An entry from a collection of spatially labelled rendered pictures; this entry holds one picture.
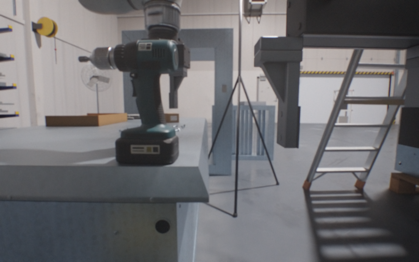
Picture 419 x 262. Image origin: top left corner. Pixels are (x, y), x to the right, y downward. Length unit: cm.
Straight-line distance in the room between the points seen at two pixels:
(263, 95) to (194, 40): 812
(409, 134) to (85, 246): 56
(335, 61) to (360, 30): 1128
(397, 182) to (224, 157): 160
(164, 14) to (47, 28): 641
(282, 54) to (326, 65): 1110
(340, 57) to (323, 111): 254
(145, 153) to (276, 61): 29
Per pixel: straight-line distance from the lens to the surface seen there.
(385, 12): 25
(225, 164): 236
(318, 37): 23
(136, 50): 42
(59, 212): 54
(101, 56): 46
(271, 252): 130
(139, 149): 41
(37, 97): 689
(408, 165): 257
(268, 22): 1101
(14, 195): 52
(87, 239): 54
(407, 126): 29
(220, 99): 227
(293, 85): 21
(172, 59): 41
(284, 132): 21
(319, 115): 1129
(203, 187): 38
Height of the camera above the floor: 76
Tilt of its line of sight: 7 degrees down
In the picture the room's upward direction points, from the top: straight up
